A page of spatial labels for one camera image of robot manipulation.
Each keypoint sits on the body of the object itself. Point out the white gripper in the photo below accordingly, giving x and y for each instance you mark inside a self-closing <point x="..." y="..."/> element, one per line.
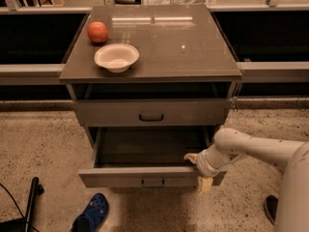
<point x="204" y="165"/>

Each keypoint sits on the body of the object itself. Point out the grey drawer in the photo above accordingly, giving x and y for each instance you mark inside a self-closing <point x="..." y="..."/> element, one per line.
<point x="146" y="157"/>
<point x="143" y="113"/>

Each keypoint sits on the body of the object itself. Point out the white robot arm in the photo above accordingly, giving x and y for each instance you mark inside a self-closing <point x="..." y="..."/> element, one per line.
<point x="292" y="157"/>

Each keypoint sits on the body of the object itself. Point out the grey top drawer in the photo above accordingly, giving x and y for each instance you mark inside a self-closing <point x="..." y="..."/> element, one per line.
<point x="143" y="113"/>

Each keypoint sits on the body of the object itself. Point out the grey drawer cabinet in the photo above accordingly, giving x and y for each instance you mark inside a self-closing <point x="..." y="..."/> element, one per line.
<point x="182" y="56"/>

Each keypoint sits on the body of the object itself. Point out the black shoe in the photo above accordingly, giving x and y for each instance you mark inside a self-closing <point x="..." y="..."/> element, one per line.
<point x="270" y="207"/>

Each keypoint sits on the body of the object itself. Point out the blue clog shoe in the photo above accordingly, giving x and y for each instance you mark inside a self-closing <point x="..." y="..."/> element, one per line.
<point x="93" y="216"/>

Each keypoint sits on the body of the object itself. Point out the white paper bowl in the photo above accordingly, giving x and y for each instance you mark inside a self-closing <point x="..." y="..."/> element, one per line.
<point x="116" y="57"/>

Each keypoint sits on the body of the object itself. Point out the red apple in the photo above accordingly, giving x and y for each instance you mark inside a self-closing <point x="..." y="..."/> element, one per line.
<point x="97" y="32"/>

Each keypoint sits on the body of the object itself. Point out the black chair leg left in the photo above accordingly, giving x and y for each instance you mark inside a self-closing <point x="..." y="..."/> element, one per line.
<point x="25" y="222"/>

